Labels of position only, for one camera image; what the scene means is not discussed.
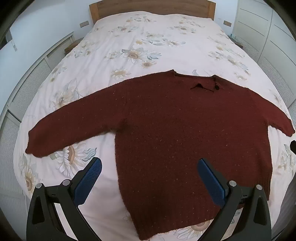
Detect wooden nightstand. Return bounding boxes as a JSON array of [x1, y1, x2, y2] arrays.
[[229, 34, 244, 49], [64, 37, 84, 53]]

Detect white louvered cabinet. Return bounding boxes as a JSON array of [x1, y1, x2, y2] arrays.
[[0, 31, 75, 232]]

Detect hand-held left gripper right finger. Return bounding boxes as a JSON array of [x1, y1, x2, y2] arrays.
[[197, 159, 272, 241]]

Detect white wardrobe doors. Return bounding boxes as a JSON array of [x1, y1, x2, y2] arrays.
[[232, 0, 296, 107]]

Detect wooden headboard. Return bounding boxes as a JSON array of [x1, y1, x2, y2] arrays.
[[89, 0, 216, 24]]

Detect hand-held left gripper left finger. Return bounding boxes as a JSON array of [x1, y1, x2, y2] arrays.
[[26, 157, 102, 241]]

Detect dark red knitted sweater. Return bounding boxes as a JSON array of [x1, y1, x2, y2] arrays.
[[25, 69, 296, 240]]

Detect bed with floral duvet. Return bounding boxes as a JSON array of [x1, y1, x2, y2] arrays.
[[13, 10, 296, 241]]

